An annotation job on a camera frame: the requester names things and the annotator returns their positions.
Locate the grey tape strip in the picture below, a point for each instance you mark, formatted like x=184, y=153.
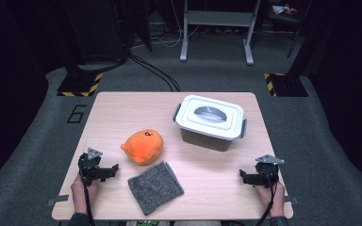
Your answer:
x=58, y=199
x=291, y=200

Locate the grey fluffy cloth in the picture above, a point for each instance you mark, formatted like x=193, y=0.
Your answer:
x=155, y=187

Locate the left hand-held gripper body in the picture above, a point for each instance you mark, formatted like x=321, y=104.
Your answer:
x=91, y=171

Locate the orange plush toy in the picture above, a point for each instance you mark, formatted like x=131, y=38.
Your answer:
x=143, y=147

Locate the black yellow striped stand base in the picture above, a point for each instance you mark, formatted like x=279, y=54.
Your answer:
x=287, y=85
x=78, y=84

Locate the brown translucent storage box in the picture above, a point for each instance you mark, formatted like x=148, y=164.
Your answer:
x=205, y=142

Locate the black equipment cabinet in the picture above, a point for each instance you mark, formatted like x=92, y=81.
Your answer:
x=97, y=31

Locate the person's leg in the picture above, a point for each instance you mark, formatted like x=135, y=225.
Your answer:
x=196, y=223

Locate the green patterned item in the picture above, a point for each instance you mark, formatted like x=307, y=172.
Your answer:
x=147, y=223

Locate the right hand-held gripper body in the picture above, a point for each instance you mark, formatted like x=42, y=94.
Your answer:
x=267, y=174

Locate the white metal desk frame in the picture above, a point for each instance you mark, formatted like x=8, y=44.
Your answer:
x=220, y=18

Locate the person's left hand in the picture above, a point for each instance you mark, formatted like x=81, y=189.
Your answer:
x=80, y=197

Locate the orange and white clutter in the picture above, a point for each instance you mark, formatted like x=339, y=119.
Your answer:
x=283, y=9

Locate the white lidded plastic box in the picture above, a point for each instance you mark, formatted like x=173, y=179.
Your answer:
x=188, y=121

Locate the person's right hand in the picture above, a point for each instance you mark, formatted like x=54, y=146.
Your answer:
x=276, y=201

